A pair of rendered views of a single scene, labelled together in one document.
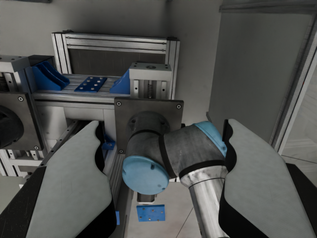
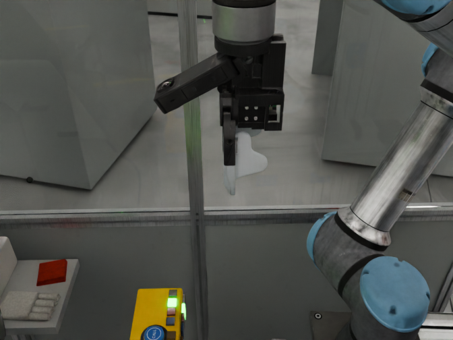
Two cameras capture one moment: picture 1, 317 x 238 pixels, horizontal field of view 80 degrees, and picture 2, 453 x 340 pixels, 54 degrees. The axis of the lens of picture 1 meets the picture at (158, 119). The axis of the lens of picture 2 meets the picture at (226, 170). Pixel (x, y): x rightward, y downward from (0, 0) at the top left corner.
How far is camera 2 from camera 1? 0.60 m
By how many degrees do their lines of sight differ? 59
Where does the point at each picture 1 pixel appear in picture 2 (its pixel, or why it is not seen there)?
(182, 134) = (325, 265)
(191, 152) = (335, 241)
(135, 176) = (391, 293)
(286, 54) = (246, 239)
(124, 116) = not seen: outside the picture
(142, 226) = not seen: outside the picture
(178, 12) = not seen: outside the picture
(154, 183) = (395, 270)
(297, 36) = (226, 233)
